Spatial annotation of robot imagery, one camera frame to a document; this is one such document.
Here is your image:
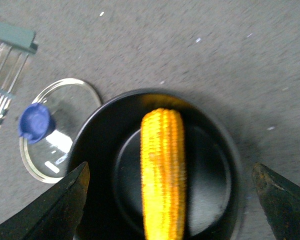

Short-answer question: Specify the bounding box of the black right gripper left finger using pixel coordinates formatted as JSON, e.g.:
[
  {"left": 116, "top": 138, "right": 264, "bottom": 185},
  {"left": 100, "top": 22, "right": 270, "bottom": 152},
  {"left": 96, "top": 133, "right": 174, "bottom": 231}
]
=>
[{"left": 0, "top": 162, "right": 90, "bottom": 240}]

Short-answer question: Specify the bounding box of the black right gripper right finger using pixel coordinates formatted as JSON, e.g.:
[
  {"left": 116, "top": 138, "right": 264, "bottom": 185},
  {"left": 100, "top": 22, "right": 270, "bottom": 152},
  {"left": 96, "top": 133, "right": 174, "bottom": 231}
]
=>
[{"left": 252, "top": 162, "right": 300, "bottom": 240}]

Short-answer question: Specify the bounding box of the glass lid with blue knob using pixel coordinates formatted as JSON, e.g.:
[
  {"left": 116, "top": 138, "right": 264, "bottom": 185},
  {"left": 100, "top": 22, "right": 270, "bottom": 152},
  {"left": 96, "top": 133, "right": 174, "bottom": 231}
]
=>
[{"left": 18, "top": 78, "right": 102, "bottom": 184}]

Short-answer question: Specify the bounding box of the yellow corn cob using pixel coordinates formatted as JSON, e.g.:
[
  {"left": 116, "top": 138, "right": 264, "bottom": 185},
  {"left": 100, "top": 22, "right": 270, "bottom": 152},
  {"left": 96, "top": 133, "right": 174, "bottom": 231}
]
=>
[{"left": 140, "top": 108, "right": 187, "bottom": 240}]

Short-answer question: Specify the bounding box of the black cooking pot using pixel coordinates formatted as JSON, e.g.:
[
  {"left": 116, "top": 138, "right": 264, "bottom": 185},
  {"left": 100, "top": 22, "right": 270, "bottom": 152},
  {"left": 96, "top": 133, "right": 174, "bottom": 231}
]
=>
[{"left": 69, "top": 88, "right": 244, "bottom": 240}]

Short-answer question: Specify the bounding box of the metal rack with green bar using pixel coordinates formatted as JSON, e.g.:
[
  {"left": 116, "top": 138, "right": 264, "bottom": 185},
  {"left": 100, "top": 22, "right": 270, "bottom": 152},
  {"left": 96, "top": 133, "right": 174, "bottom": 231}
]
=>
[{"left": 0, "top": 22, "right": 38, "bottom": 128}]

